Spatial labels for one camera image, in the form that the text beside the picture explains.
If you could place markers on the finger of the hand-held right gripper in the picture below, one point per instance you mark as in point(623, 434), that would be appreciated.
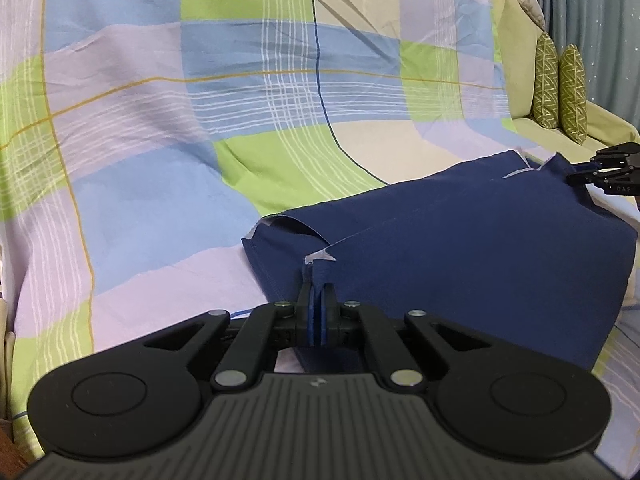
point(607, 180)
point(617, 152)

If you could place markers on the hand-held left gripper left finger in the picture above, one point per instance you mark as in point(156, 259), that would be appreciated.
point(310, 310)

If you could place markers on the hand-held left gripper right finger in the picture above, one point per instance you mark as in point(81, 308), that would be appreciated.
point(327, 312)

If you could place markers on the dark blue cloth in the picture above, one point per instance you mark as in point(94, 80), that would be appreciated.
point(475, 250)

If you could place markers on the green patterned cushion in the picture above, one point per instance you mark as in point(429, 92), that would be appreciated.
point(546, 82)
point(574, 95)

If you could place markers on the light green covered sofa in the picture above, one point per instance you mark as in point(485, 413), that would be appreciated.
point(540, 95)

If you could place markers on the blue starry curtain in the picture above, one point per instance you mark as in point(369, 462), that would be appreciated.
point(595, 5)

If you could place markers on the plaid bed sheet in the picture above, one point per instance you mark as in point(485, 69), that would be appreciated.
point(200, 135)

